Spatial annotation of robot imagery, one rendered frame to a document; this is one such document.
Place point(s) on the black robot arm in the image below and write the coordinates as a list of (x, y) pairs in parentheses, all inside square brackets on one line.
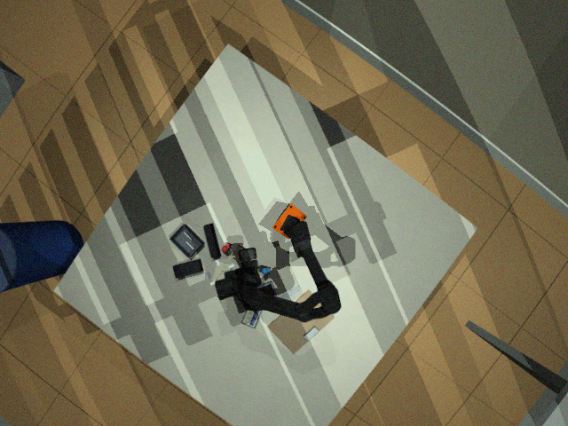
[(255, 299)]

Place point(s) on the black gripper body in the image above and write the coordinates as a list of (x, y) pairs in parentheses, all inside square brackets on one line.
[(247, 254)]

